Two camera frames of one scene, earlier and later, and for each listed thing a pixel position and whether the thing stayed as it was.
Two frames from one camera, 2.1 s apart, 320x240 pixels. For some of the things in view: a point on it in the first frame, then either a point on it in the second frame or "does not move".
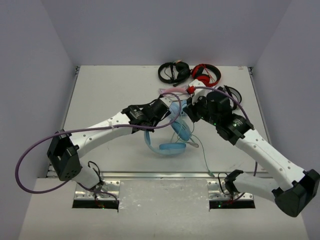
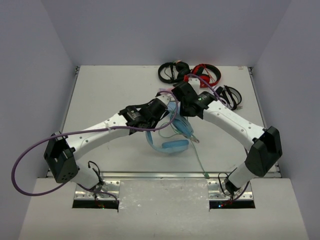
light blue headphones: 181,128 does not move
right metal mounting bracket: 217,191 does not move
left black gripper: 167,110 does not move
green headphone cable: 203,149 -> 206,175
